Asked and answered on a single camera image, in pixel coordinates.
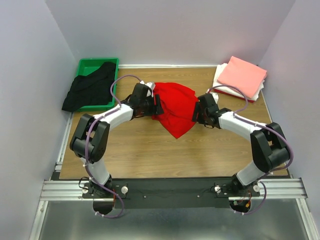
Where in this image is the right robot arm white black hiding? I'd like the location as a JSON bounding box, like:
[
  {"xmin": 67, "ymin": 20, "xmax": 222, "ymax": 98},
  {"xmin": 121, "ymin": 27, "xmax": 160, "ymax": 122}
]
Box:
[{"xmin": 192, "ymin": 93, "xmax": 293, "ymax": 196}]

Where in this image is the white folded t shirt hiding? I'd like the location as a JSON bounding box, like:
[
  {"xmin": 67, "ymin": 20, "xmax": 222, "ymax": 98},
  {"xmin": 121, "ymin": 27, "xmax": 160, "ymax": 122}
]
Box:
[{"xmin": 212, "ymin": 63, "xmax": 265, "ymax": 103}]

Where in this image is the red t shirt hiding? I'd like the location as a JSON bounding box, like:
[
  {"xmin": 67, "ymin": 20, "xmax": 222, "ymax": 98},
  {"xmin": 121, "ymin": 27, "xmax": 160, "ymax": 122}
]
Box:
[
  {"xmin": 213, "ymin": 89, "xmax": 255, "ymax": 103},
  {"xmin": 151, "ymin": 82, "xmax": 198, "ymax": 139}
]

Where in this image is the aluminium frame rail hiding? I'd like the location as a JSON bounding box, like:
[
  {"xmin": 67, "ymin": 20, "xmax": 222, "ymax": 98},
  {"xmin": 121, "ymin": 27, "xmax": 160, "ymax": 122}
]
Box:
[{"xmin": 40, "ymin": 177, "xmax": 308, "ymax": 201}]

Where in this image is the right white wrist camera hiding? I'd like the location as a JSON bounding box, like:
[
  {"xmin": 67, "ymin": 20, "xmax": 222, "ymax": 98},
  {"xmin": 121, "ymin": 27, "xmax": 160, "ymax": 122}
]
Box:
[{"xmin": 206, "ymin": 88, "xmax": 219, "ymax": 104}]

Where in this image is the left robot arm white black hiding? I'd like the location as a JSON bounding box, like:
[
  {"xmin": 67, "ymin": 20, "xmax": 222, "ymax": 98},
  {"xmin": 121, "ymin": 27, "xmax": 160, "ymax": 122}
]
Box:
[{"xmin": 69, "ymin": 82, "xmax": 164, "ymax": 194}]

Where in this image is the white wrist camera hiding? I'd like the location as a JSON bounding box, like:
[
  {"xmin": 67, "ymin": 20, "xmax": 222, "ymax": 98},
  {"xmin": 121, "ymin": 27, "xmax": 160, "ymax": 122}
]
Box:
[
  {"xmin": 139, "ymin": 80, "xmax": 156, "ymax": 97},
  {"xmin": 206, "ymin": 88, "xmax": 219, "ymax": 104}
]

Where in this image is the pink folded t shirt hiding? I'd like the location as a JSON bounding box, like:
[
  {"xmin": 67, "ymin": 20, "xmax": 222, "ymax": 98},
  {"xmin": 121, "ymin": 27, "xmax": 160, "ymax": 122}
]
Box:
[{"xmin": 217, "ymin": 56, "xmax": 267, "ymax": 99}]

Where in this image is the black t shirt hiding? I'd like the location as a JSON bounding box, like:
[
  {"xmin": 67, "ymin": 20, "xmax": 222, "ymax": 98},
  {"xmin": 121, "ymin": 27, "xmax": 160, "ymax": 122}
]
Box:
[{"xmin": 61, "ymin": 61, "xmax": 117, "ymax": 113}]

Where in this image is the red folded t shirt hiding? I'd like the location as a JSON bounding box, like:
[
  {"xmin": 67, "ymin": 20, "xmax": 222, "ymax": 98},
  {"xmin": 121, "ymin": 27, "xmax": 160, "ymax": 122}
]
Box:
[{"xmin": 213, "ymin": 89, "xmax": 255, "ymax": 103}]

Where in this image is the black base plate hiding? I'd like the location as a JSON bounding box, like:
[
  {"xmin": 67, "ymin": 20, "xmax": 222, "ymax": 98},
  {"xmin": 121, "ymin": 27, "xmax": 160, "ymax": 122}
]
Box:
[{"xmin": 79, "ymin": 177, "xmax": 260, "ymax": 213}]

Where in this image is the green plastic bin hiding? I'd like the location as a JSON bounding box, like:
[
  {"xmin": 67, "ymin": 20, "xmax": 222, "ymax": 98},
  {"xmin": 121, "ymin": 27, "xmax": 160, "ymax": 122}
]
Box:
[{"xmin": 72, "ymin": 58, "xmax": 120, "ymax": 113}]

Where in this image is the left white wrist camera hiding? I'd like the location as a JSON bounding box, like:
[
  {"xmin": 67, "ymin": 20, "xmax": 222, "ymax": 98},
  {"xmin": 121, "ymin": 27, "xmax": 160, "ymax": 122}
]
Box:
[{"xmin": 139, "ymin": 80, "xmax": 156, "ymax": 97}]

